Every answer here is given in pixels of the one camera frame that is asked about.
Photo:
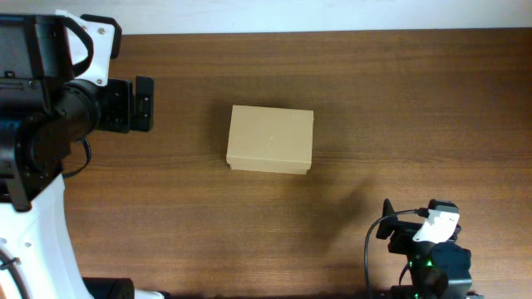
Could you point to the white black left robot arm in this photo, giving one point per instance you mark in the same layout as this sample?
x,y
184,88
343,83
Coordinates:
x,y
55,91

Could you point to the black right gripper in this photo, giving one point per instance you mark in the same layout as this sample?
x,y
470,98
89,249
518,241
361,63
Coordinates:
x,y
405,232

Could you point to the brown cardboard box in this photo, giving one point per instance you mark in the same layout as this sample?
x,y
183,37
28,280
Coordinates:
x,y
274,140

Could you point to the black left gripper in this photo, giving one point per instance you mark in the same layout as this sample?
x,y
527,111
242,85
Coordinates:
x,y
122,95

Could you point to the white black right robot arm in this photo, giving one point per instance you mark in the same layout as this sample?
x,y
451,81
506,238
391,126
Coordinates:
x,y
443,273

